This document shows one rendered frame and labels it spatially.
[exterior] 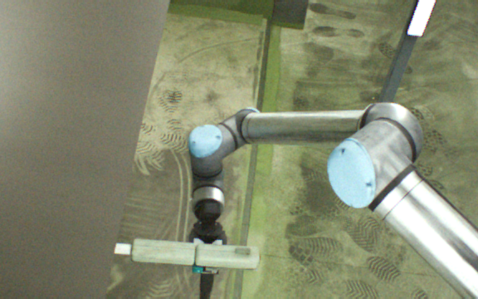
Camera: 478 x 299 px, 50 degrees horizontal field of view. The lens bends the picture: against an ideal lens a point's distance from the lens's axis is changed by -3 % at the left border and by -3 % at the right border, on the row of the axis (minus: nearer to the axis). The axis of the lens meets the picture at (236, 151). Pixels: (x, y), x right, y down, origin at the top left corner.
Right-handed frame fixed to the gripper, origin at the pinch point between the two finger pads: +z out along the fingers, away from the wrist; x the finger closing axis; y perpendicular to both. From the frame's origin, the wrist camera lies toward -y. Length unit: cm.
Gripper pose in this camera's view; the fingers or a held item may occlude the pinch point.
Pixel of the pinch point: (207, 265)
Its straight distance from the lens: 130.4
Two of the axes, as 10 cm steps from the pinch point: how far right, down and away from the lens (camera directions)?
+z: 0.3, 6.7, -7.4
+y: -1.3, 7.4, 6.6
